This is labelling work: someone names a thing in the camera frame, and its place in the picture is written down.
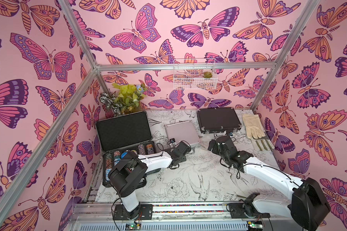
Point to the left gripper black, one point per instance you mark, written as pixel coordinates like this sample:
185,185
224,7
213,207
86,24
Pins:
183,159

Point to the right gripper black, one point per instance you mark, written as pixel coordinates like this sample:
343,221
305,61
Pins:
217,143

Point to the small silver poker case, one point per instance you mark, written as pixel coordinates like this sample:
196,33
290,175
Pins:
182,131

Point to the medium black poker case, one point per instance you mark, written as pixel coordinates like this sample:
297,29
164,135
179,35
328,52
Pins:
216,120

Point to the large black poker case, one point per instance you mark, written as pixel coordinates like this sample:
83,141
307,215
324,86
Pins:
123,133

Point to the yellow green artificial plant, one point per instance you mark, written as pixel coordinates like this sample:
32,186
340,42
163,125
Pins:
128,97

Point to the striped leaf artificial plant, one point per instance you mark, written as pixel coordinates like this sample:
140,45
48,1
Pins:
111,106

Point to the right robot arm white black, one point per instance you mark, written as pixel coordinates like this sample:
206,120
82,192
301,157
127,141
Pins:
305,203

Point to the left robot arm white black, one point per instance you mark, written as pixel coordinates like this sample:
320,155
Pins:
130,169

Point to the cream work glove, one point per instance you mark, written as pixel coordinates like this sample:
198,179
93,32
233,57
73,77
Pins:
256,133

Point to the small succulent plant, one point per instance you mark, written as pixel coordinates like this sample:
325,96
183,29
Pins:
207,74

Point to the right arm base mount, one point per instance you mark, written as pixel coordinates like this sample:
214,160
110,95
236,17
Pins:
243,211

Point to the white wire basket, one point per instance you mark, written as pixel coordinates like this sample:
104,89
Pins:
188,76

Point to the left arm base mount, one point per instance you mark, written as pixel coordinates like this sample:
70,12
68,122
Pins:
142,212

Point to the aluminium rail front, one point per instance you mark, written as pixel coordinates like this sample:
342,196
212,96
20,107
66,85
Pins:
189,216

